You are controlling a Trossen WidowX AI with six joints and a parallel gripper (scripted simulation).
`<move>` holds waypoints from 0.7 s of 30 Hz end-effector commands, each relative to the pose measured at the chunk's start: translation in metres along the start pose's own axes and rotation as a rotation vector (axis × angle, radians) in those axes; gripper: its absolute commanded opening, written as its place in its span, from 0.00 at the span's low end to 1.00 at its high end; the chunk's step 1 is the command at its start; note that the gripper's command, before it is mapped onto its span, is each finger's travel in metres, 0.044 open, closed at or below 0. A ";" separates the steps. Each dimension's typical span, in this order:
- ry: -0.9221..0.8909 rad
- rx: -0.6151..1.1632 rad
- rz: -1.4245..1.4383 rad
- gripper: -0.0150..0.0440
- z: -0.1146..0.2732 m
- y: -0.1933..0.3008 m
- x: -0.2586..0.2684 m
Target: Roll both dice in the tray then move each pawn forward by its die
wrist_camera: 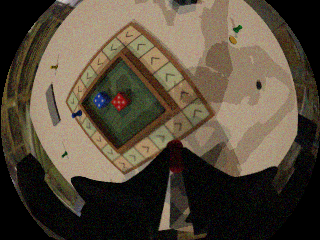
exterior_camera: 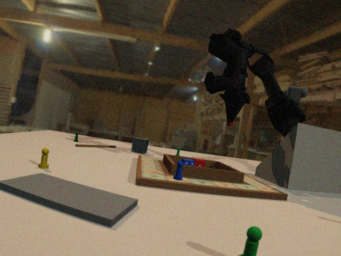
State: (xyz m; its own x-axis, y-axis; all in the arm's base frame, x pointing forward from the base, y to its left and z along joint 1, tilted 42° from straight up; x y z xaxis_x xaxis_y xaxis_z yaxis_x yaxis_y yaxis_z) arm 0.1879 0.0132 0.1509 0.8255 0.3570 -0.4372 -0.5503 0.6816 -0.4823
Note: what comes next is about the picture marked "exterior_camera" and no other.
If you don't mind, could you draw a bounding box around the blue pawn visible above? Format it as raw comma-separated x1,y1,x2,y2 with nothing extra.
174,161,184,180

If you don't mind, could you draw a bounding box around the red die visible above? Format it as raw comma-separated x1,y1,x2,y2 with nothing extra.
193,158,205,167

